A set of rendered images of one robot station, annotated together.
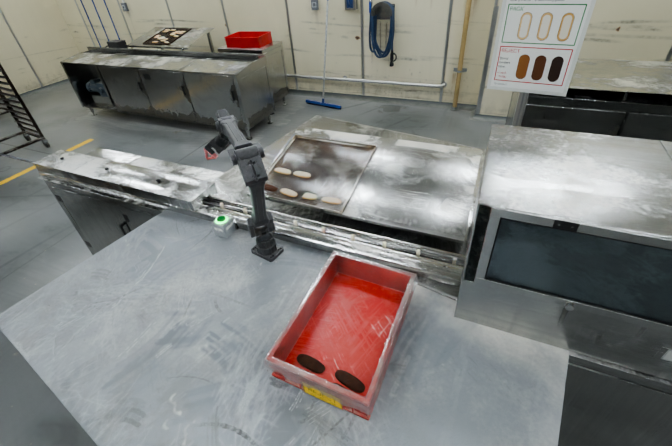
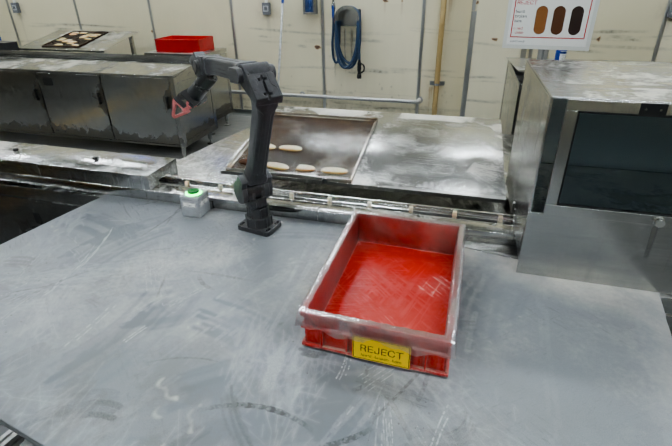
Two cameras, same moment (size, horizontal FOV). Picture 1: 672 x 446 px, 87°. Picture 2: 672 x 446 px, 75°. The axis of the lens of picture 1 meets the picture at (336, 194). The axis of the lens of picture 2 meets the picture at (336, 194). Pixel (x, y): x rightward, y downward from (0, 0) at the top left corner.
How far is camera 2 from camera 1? 0.47 m
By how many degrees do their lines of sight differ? 13
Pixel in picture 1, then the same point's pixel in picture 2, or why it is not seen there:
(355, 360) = (409, 321)
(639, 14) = (617, 24)
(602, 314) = not seen: outside the picture
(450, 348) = (523, 301)
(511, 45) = not seen: outside the picture
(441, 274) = (489, 231)
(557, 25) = not seen: outside the picture
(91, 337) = (16, 328)
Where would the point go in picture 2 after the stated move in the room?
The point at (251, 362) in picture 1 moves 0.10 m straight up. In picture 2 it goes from (268, 335) to (264, 300)
